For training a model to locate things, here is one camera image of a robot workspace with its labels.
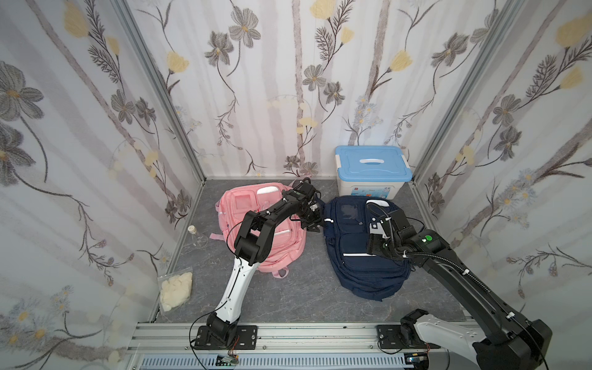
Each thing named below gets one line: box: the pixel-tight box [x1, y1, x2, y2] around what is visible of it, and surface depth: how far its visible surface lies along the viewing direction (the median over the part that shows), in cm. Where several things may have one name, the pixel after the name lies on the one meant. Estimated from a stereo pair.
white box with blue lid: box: [334, 145, 413, 200], surface depth 106 cm
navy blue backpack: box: [323, 195, 411, 302], surface depth 90 cm
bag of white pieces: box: [157, 266, 194, 318], surface depth 84 cm
